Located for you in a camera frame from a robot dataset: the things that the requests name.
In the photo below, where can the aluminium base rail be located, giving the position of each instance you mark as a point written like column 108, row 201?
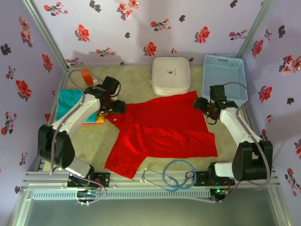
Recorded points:
column 127, row 179

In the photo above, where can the red t-shirt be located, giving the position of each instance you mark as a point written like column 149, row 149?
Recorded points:
column 164, row 136

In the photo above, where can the yellow folded t-shirt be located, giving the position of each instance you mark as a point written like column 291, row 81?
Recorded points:
column 100, row 120

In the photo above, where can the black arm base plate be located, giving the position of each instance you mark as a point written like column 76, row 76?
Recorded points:
column 202, row 179
column 103, row 177

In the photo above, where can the white zippered pouch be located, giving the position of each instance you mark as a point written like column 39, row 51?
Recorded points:
column 170, row 75

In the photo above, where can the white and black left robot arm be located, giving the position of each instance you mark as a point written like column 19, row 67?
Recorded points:
column 77, row 110

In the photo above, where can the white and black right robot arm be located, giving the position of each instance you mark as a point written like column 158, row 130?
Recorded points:
column 235, row 127

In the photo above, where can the orange bottle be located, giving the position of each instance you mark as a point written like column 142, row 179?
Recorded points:
column 87, row 76

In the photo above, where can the blue stethoscope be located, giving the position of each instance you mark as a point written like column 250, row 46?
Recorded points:
column 189, row 174

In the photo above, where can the small white-capped bottle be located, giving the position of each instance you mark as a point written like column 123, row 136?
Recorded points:
column 95, row 82

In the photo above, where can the light blue plastic basket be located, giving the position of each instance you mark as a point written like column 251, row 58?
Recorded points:
column 225, row 70

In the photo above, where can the aluminium frame corner post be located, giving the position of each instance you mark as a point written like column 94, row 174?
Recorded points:
column 47, row 35
column 255, row 28

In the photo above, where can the teal folded t-shirt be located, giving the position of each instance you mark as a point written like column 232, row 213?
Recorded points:
column 67, row 99

